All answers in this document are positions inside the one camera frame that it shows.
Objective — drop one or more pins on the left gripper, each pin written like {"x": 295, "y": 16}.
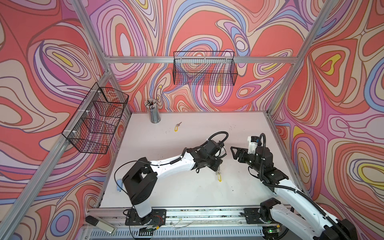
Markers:
{"x": 218, "y": 162}

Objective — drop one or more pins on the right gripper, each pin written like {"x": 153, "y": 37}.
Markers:
{"x": 243, "y": 151}

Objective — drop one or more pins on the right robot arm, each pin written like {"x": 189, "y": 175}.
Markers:
{"x": 290, "y": 206}

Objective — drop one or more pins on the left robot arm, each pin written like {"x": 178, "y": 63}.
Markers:
{"x": 140, "y": 180}

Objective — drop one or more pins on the loose key with yellow tag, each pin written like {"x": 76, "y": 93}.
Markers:
{"x": 177, "y": 126}

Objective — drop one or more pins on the metal cup of pens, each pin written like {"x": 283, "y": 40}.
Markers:
{"x": 152, "y": 108}

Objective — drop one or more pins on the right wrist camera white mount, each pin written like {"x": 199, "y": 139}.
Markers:
{"x": 253, "y": 144}

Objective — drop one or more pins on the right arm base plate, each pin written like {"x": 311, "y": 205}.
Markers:
{"x": 253, "y": 216}

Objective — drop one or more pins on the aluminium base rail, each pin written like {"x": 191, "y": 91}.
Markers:
{"x": 214, "y": 216}

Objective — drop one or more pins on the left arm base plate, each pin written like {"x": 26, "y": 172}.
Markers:
{"x": 156, "y": 218}

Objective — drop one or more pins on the black wire basket back wall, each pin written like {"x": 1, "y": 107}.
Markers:
{"x": 204, "y": 68}

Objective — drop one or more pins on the black wire basket wall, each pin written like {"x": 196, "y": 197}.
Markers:
{"x": 204, "y": 68}
{"x": 100, "y": 114}

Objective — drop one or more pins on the black wire basket left wall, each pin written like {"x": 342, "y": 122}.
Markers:
{"x": 100, "y": 114}

